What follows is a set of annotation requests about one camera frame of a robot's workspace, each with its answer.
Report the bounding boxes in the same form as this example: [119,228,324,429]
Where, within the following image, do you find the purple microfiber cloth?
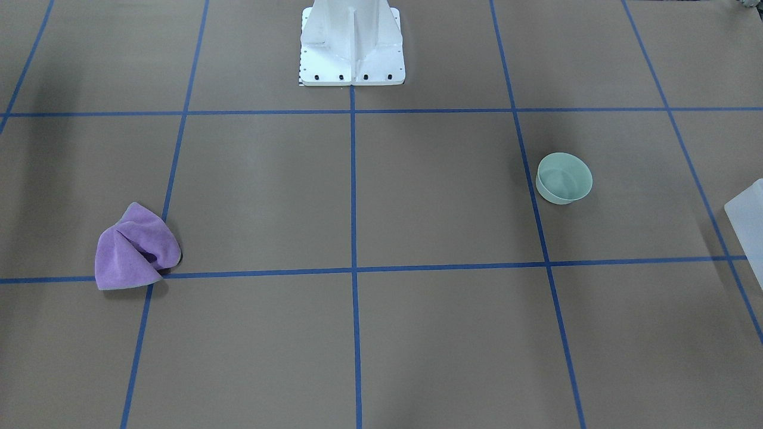
[94,203,182,291]

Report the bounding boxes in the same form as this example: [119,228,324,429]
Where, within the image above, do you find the white pedestal column base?
[298,1,406,86]

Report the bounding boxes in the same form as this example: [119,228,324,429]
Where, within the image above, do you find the clear plastic storage box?
[724,178,762,286]

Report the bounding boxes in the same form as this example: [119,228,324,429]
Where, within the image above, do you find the green plastic bowl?
[535,152,594,206]

